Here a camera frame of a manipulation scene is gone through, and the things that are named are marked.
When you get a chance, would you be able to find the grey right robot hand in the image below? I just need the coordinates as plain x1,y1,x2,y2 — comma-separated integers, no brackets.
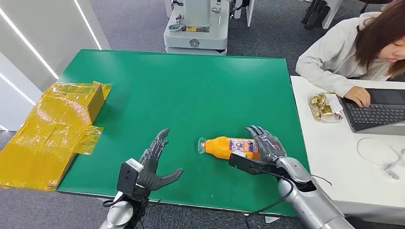
245,125,288,163

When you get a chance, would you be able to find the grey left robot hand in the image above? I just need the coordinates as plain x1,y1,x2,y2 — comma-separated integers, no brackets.
137,127,184,197

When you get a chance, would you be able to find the orange juice bottle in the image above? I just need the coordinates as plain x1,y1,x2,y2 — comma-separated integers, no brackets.
197,136,261,161

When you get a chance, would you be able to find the green table mat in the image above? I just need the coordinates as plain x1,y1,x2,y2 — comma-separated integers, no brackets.
56,49,310,218

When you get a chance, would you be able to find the gold foil snack packet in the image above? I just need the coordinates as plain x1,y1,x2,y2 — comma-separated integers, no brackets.
309,92,344,123

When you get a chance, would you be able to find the white desk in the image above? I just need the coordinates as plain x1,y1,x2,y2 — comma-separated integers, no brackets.
290,75,405,226

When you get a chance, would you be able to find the person's hand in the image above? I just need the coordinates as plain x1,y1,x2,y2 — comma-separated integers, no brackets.
344,86,371,108

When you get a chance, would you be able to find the yellow film-wrapped cardboard box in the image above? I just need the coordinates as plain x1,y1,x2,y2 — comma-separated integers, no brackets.
0,81,112,191

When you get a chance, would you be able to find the dark grey laptop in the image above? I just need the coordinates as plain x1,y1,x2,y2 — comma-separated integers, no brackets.
337,88,405,136

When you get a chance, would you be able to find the person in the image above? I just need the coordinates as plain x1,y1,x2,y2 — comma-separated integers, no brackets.
295,0,405,108

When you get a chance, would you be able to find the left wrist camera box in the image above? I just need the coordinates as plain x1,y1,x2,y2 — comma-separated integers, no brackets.
116,158,145,197

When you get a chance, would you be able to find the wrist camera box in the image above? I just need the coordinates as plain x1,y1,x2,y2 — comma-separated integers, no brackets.
116,158,145,197
228,150,276,176

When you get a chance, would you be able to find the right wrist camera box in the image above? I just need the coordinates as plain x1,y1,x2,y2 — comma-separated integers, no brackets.
228,150,276,176

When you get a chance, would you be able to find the white cable with adapter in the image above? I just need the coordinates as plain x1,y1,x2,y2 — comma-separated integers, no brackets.
356,137,405,181

